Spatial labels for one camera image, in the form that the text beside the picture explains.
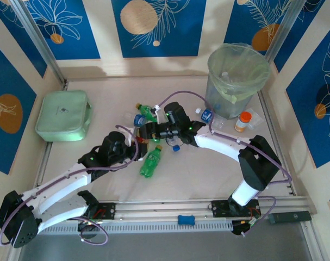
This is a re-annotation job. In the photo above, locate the clear bottle blue cap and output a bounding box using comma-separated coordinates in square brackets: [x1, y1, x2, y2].
[166, 137, 182, 153]

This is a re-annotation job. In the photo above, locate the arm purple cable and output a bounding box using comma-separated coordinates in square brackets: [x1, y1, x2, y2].
[158, 91, 292, 237]
[0, 125, 140, 247]

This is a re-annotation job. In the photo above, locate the aluminium corner post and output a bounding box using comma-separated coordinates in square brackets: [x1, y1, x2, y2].
[9, 0, 68, 85]
[264, 0, 309, 63]

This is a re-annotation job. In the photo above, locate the black base electronics bracket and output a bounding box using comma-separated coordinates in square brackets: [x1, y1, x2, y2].
[77, 219, 102, 240]
[231, 219, 259, 238]

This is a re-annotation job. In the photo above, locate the blue bone-shaped object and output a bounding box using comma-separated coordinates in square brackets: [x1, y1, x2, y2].
[177, 214, 195, 226]

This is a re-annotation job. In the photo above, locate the grey slotted cable duct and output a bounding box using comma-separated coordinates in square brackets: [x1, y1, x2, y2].
[41, 220, 234, 235]

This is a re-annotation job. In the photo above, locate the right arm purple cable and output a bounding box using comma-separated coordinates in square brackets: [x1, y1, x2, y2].
[158, 91, 292, 237]

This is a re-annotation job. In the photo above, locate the green plastic bottle yellow cap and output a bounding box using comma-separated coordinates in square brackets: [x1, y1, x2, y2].
[139, 145, 164, 179]
[134, 102, 159, 123]

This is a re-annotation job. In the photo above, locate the clear plastic cup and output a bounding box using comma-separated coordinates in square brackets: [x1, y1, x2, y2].
[246, 108, 264, 130]

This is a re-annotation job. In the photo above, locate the translucent grey plastic bin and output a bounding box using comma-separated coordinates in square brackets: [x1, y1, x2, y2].
[204, 73, 254, 120]

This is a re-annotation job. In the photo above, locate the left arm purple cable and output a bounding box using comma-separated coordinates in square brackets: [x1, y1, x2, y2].
[0, 125, 140, 247]

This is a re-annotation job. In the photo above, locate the aluminium frame rail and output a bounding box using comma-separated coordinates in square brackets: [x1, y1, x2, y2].
[38, 197, 317, 224]

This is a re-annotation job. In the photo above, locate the black flat device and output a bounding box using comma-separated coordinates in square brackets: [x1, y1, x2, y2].
[268, 210, 312, 225]

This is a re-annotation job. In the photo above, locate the orange cap pill bottle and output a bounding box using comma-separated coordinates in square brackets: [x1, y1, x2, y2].
[234, 111, 252, 133]

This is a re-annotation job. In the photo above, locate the clear bin with green liner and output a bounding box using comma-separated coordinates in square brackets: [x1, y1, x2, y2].
[207, 42, 271, 105]

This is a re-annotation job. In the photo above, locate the squashed clear bottle blue label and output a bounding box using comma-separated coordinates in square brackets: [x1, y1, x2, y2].
[133, 114, 149, 128]

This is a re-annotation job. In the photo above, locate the mint green zip pouch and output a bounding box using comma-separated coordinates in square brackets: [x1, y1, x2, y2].
[35, 90, 92, 142]

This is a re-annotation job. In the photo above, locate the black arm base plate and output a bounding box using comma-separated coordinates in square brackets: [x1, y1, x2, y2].
[211, 200, 261, 218]
[66, 202, 116, 221]

